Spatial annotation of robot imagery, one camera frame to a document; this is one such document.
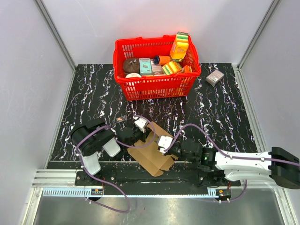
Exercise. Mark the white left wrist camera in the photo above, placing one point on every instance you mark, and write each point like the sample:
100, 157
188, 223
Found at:
140, 123

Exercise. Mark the aluminium frame rail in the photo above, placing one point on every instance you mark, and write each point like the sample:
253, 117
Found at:
69, 183

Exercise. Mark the yellow green sponge pack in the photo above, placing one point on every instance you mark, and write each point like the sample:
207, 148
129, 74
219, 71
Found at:
171, 68

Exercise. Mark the brown cardboard box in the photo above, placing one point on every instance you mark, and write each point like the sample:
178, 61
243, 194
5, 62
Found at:
147, 153

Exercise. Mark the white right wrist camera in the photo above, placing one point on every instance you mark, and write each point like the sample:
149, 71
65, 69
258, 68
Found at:
164, 143

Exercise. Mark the white round lid container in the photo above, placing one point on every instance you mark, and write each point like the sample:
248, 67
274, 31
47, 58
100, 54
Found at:
133, 75

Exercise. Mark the orange cylindrical can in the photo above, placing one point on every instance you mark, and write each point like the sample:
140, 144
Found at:
161, 60

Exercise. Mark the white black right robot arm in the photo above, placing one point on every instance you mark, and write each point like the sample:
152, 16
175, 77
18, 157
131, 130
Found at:
276, 166

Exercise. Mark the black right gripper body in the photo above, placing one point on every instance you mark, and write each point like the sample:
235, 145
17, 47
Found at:
176, 151

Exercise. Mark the pink small food box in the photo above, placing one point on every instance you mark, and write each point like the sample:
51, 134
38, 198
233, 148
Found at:
156, 69

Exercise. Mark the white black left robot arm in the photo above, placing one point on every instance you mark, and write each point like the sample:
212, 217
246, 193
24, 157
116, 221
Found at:
113, 144

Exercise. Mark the orange snack packet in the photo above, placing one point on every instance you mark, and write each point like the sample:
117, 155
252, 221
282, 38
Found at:
185, 70

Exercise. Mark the white wrapped tissue pack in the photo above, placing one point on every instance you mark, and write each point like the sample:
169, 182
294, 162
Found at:
214, 77

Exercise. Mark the teal small carton box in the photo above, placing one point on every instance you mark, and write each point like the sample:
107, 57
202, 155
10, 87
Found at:
145, 66

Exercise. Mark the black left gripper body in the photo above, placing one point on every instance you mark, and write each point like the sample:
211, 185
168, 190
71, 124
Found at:
138, 136

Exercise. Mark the small clear plastic packet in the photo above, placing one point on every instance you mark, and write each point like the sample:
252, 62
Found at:
121, 118

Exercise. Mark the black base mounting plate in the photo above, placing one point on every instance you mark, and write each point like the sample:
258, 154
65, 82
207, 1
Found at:
180, 172

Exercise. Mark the red plastic shopping basket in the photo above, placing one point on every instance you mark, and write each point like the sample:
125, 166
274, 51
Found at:
153, 86

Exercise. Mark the brown round chocolate cake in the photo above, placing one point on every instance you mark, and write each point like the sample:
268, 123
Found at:
131, 65

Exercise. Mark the tall orange sponge box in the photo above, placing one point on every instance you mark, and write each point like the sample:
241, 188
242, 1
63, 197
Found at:
179, 47

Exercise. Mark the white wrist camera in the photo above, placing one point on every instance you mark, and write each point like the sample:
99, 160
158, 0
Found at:
140, 123
164, 143

